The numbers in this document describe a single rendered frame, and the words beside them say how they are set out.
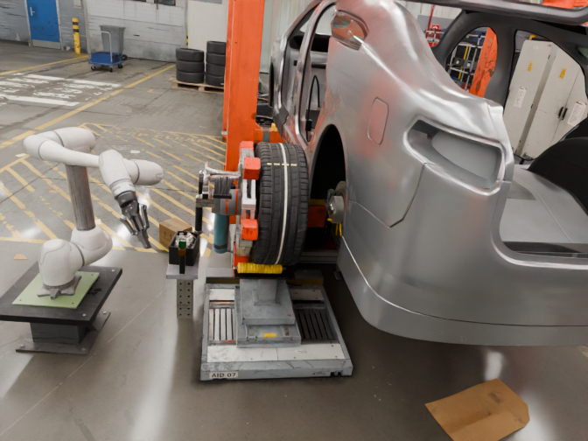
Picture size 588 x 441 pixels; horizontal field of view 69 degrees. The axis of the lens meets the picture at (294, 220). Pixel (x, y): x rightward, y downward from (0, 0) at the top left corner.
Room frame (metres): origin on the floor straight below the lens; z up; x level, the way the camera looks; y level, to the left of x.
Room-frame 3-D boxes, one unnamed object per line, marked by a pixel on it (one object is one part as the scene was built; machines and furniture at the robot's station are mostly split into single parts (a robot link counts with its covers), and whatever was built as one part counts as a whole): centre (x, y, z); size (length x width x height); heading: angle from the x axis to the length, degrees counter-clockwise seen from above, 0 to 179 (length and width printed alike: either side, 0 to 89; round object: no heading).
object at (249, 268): (2.01, 0.15, 0.51); 0.29 x 0.06 x 0.06; 102
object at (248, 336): (2.10, 0.10, 0.13); 0.50 x 0.36 x 0.10; 12
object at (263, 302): (2.14, 0.11, 0.32); 0.40 x 0.30 x 0.28; 12
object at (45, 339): (1.88, 1.22, 0.15); 0.50 x 0.50 x 0.30; 5
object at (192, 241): (2.12, 0.61, 0.51); 0.20 x 0.14 x 0.13; 4
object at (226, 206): (2.09, 0.35, 0.85); 0.21 x 0.14 x 0.14; 102
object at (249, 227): (1.80, 0.21, 0.85); 0.09 x 0.08 x 0.07; 12
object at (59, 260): (1.88, 1.22, 0.48); 0.18 x 0.16 x 0.22; 151
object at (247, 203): (2.10, 0.28, 0.85); 0.54 x 0.07 x 0.54; 12
